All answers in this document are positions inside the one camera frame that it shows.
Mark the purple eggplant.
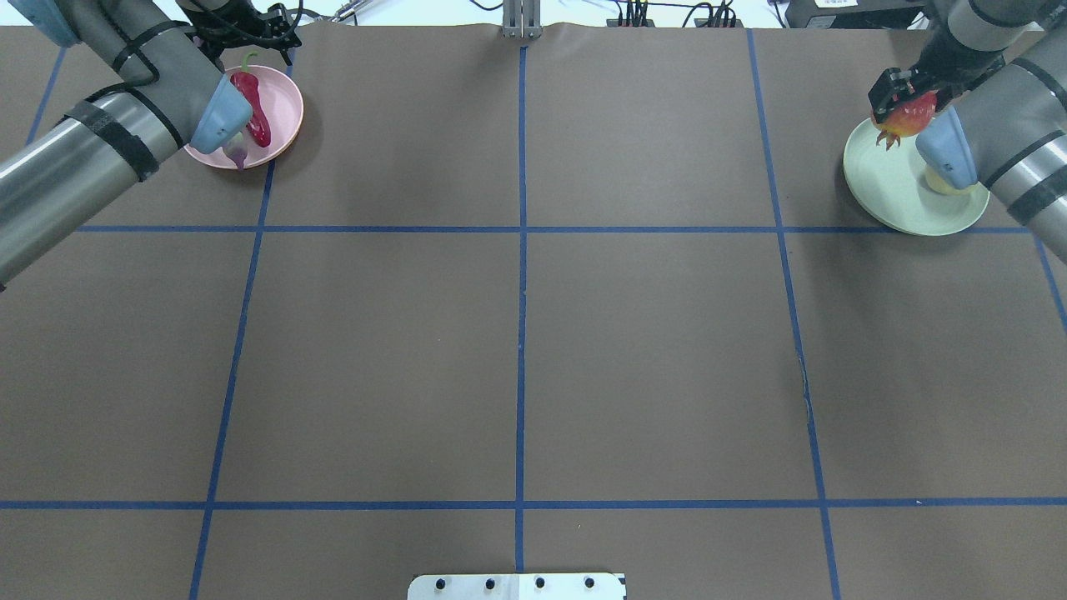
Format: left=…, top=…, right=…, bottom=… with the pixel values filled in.
left=221, top=132, right=248, bottom=172

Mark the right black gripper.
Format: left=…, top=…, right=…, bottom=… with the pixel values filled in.
left=869, top=68, right=944, bottom=121

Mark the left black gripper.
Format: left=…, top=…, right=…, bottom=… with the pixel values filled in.
left=179, top=1, right=303, bottom=61

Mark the red chili pepper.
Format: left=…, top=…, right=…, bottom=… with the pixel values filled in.
left=229, top=51, right=272, bottom=148

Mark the yellow pink peach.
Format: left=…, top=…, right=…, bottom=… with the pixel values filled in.
left=923, top=165, right=980, bottom=198

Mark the pink plate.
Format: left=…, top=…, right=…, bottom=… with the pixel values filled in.
left=184, top=65, right=304, bottom=171

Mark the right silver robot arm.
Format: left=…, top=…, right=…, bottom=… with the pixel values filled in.
left=867, top=1, right=1066, bottom=258

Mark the white camera pillar base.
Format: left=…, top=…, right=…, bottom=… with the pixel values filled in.
left=407, top=572, right=628, bottom=599

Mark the green plate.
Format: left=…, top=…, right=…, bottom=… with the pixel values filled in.
left=843, top=119, right=991, bottom=237

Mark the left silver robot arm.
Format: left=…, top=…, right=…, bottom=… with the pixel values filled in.
left=1, top=1, right=305, bottom=284

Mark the red pomegranate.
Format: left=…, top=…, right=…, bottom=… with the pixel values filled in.
left=870, top=91, right=938, bottom=151

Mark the aluminium frame post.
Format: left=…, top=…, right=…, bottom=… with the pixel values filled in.
left=500, top=0, right=544, bottom=40

